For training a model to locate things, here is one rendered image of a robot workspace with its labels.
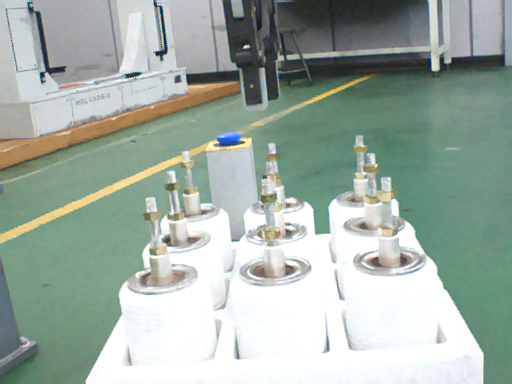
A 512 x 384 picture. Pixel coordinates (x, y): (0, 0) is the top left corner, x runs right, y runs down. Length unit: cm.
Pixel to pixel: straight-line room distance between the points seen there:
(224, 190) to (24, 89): 241
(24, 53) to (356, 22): 326
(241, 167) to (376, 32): 477
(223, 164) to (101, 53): 612
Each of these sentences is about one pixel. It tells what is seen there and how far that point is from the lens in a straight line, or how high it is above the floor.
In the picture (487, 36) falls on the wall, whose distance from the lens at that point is 558.
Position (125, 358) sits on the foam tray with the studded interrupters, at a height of 17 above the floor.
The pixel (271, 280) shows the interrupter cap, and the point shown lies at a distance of 63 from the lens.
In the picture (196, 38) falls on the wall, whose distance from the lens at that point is 642.
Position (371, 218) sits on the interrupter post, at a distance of 76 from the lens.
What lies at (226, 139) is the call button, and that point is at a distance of 102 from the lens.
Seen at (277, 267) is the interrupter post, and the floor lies 26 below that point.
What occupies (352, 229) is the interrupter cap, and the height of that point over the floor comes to 25.
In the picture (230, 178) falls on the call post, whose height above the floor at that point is 26.
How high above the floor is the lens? 50
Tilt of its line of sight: 15 degrees down
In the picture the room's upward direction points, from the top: 6 degrees counter-clockwise
